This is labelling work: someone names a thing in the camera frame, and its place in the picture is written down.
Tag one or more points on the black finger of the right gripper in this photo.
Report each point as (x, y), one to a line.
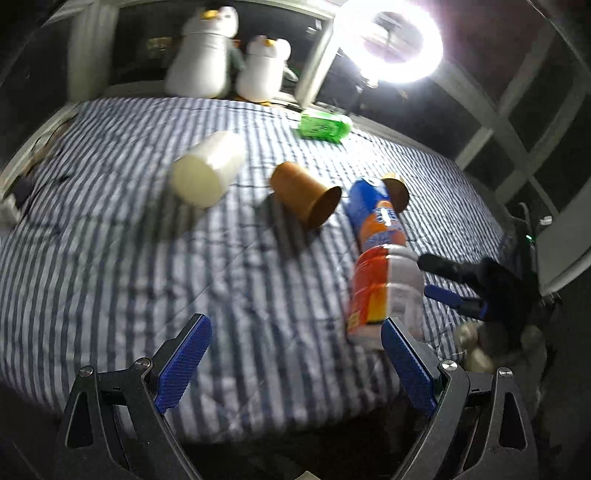
(463, 273)

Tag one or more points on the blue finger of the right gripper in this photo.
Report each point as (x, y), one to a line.
(472, 307)

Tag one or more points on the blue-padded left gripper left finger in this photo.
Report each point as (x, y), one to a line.
(113, 426)

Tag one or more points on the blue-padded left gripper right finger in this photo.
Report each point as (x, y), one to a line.
(477, 423)

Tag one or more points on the small brown cup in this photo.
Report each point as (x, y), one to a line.
(397, 191)

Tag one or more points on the brown paper cup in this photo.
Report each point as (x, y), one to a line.
(309, 199)

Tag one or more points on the white plastic cup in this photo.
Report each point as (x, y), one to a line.
(204, 173)

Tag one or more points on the orange white bottle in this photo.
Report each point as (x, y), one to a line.
(387, 282)

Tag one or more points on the blue orange can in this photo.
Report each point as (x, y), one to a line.
(372, 216)

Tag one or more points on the blue striped bedsheet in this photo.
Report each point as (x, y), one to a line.
(107, 263)

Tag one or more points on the green plastic package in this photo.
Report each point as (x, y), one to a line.
(324, 126)

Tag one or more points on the white charger on left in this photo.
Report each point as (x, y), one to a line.
(9, 212)

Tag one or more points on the small white penguin plush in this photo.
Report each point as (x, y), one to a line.
(265, 67)

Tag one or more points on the large white penguin plush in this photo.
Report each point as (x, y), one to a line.
(202, 65)

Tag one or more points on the white window frame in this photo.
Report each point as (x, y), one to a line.
(509, 104)

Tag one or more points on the bright ring light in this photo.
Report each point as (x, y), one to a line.
(397, 42)

